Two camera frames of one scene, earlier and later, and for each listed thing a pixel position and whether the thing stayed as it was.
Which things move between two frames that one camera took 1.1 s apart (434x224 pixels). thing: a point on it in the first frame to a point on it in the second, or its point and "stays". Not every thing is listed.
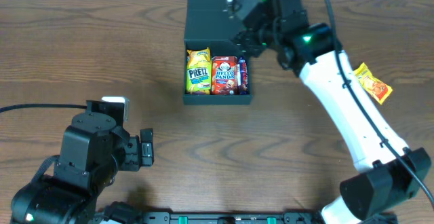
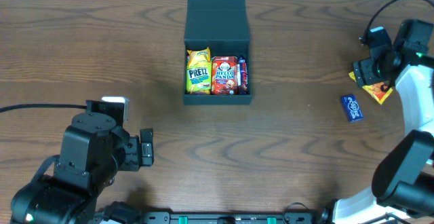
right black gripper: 249,44 to 363,72
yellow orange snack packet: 379,90 stays
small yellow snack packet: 199,58 stays
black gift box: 209,23 stays
